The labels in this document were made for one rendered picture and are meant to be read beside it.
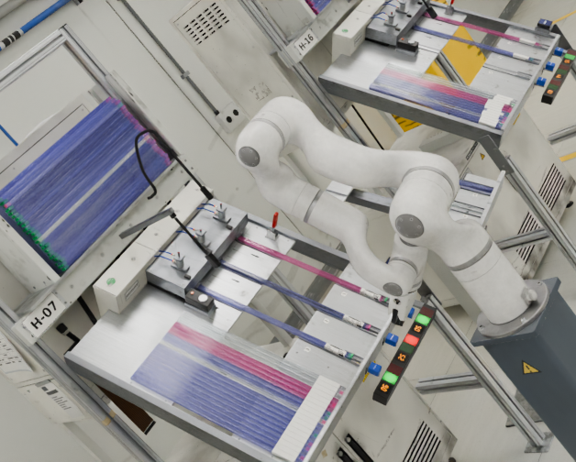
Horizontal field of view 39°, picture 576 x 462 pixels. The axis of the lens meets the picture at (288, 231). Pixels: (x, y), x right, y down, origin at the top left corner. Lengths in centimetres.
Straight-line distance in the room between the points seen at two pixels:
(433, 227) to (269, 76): 160
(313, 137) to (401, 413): 116
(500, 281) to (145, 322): 98
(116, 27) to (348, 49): 168
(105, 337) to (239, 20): 140
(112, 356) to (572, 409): 118
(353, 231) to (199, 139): 267
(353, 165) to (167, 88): 279
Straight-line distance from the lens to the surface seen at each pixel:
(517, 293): 195
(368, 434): 263
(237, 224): 245
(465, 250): 187
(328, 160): 185
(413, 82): 311
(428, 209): 177
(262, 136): 184
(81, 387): 233
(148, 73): 452
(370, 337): 227
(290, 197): 197
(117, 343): 229
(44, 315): 227
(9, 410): 379
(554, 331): 200
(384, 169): 187
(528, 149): 364
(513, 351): 201
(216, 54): 334
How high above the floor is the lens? 170
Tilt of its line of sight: 16 degrees down
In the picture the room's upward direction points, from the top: 40 degrees counter-clockwise
